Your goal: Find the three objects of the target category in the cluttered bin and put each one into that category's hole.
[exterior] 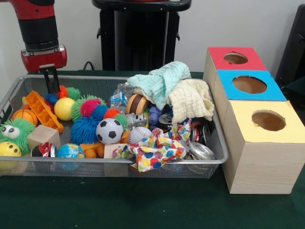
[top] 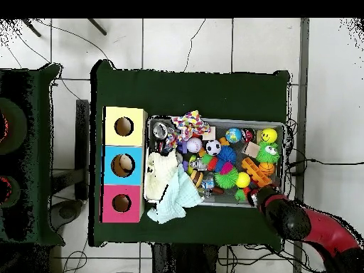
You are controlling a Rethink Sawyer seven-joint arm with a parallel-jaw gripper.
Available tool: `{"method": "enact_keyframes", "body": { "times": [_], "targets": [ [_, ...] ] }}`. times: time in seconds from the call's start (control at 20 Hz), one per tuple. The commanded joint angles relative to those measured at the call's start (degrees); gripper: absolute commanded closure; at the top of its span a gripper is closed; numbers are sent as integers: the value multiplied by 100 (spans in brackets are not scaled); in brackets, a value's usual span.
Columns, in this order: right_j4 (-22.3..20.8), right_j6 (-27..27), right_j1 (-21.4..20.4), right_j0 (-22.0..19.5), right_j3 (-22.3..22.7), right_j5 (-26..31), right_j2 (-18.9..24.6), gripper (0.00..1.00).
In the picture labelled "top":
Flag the orange plastic tray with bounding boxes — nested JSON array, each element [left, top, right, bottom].
[[241, 156, 272, 188]]

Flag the light blue waffle cloth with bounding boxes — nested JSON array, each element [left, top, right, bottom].
[[146, 170, 204, 225]]

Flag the cream waffle cloth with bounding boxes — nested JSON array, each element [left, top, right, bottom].
[[144, 150, 179, 200]]

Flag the clear mesh bin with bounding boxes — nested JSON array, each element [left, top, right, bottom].
[[143, 114, 287, 210]]

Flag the wooden box with three holes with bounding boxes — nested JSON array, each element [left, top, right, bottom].
[[100, 106, 149, 223]]

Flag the plain yellow ball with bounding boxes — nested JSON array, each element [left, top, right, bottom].
[[235, 172, 252, 189]]

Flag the green googly-eyed puffer ball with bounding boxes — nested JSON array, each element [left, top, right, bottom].
[[255, 141, 281, 165]]

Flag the large blue spiky ball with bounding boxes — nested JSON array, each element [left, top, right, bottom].
[[215, 145, 237, 166]]

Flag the black and white soccer ball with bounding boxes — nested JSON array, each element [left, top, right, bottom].
[[205, 139, 223, 156]]

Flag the blue globe ball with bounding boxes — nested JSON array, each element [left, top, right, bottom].
[[225, 127, 243, 144]]

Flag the white baseball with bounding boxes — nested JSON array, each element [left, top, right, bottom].
[[186, 136, 203, 154]]

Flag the colourful spotted cloth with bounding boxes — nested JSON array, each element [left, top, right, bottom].
[[169, 109, 212, 142]]

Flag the dark green table cloth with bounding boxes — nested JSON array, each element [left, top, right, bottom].
[[89, 59, 291, 251]]

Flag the grey floor base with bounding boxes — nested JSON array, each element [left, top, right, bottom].
[[50, 198, 84, 230]]

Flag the dark green side cloth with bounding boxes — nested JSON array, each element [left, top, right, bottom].
[[0, 63, 65, 245]]

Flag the black tripod leg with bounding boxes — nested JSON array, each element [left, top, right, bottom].
[[87, 18, 107, 36], [21, 18, 42, 38]]

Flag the black power cable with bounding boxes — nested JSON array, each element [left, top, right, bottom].
[[287, 158, 364, 168]]

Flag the black furniture frame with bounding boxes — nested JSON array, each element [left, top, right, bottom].
[[50, 99, 91, 201]]

